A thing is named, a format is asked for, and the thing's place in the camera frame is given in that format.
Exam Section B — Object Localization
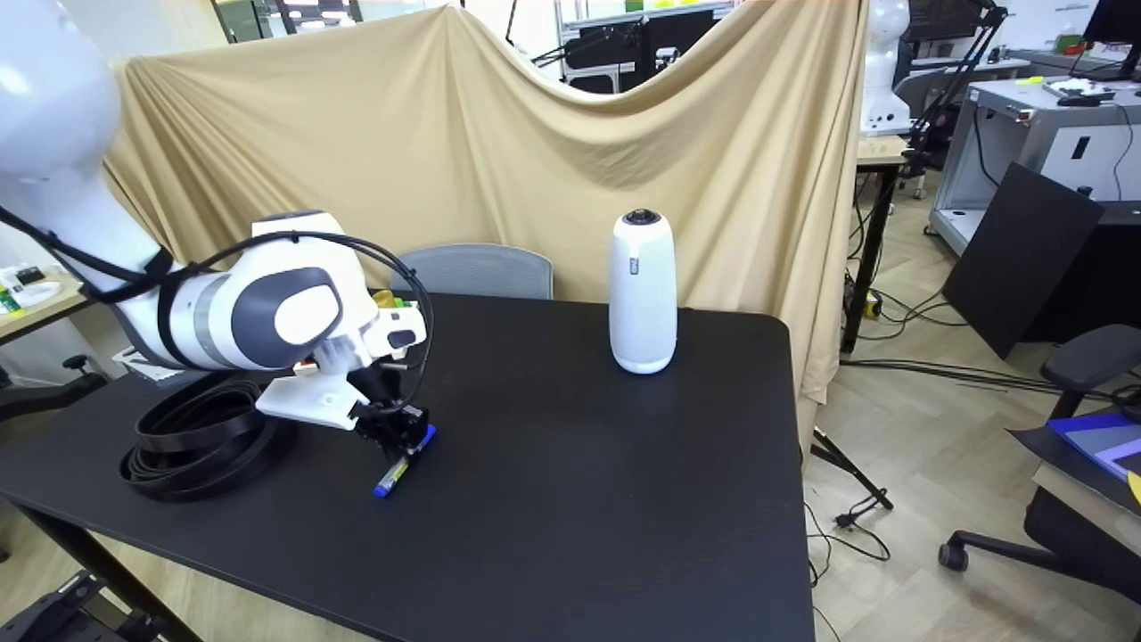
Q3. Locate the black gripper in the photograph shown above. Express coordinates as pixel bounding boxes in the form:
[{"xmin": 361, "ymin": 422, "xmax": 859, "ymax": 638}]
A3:
[{"xmin": 347, "ymin": 361, "xmax": 437, "ymax": 465}]

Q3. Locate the blue marker pen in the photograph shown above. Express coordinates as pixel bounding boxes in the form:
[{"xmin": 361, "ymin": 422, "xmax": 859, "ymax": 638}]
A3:
[{"xmin": 371, "ymin": 425, "xmax": 442, "ymax": 504}]

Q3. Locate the grey chair backrest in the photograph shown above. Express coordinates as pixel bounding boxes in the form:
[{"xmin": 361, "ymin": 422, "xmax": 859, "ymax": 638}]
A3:
[{"xmin": 395, "ymin": 243, "xmax": 561, "ymax": 303}]

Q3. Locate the white flat box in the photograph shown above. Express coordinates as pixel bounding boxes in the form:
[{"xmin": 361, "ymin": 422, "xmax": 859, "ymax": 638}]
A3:
[{"xmin": 115, "ymin": 336, "xmax": 206, "ymax": 385}]

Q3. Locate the white cylindrical conference speaker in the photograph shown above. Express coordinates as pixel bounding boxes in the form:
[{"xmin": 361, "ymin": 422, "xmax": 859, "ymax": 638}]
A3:
[{"xmin": 607, "ymin": 207, "xmax": 682, "ymax": 379}]

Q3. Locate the beige cloth backdrop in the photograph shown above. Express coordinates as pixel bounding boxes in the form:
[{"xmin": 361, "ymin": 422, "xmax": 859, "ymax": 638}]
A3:
[{"xmin": 101, "ymin": 0, "xmax": 875, "ymax": 413}]

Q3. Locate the black table leg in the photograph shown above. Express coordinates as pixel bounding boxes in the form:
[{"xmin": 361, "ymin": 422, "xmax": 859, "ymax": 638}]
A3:
[{"xmin": 14, "ymin": 504, "xmax": 206, "ymax": 642}]

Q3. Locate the black chair armrest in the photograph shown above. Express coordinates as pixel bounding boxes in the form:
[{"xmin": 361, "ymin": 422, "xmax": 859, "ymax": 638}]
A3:
[{"xmin": 0, "ymin": 352, "xmax": 115, "ymax": 422}]

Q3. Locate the light wooden side table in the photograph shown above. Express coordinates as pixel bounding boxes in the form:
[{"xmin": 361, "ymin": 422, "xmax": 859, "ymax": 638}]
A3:
[{"xmin": 0, "ymin": 260, "xmax": 118, "ymax": 348}]

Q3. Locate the black equipment behind cloth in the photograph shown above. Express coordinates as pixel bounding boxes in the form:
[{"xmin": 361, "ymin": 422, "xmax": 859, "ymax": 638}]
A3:
[{"xmin": 530, "ymin": 0, "xmax": 736, "ymax": 98}]

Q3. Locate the wooden desk with black leg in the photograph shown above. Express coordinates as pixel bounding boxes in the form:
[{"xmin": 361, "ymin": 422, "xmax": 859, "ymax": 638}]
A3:
[{"xmin": 839, "ymin": 132, "xmax": 918, "ymax": 358}]

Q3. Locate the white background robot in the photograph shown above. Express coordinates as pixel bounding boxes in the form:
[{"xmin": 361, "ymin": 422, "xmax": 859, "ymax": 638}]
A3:
[{"xmin": 855, "ymin": 0, "xmax": 918, "ymax": 134}]

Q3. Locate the black flat panel board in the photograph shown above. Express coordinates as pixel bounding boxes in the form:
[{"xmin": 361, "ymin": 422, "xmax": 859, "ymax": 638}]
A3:
[{"xmin": 943, "ymin": 161, "xmax": 1107, "ymax": 361}]

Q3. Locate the black office chair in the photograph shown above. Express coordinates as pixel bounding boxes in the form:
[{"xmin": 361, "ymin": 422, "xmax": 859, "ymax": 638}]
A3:
[{"xmin": 933, "ymin": 322, "xmax": 1141, "ymax": 602}]

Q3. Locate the white cabinet workstation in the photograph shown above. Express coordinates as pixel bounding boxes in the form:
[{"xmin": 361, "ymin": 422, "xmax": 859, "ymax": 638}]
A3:
[{"xmin": 923, "ymin": 76, "xmax": 1141, "ymax": 260}]

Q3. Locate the blue purple folder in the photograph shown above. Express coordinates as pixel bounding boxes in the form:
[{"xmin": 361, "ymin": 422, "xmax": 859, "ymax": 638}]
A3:
[{"xmin": 1010, "ymin": 406, "xmax": 1141, "ymax": 510}]

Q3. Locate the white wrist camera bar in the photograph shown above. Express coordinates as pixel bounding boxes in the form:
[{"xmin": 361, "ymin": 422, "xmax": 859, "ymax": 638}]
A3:
[{"xmin": 248, "ymin": 367, "xmax": 371, "ymax": 435}]

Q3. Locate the coiled black cable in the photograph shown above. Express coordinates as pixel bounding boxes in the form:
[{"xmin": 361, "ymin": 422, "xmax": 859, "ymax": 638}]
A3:
[{"xmin": 118, "ymin": 369, "xmax": 298, "ymax": 504}]

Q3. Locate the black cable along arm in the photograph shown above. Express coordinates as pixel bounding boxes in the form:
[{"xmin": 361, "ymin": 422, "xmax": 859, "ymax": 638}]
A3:
[{"xmin": 0, "ymin": 203, "xmax": 434, "ymax": 404}]

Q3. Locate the black floor cable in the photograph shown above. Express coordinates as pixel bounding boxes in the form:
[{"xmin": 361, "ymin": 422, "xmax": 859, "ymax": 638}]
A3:
[{"xmin": 805, "ymin": 425, "xmax": 897, "ymax": 567}]

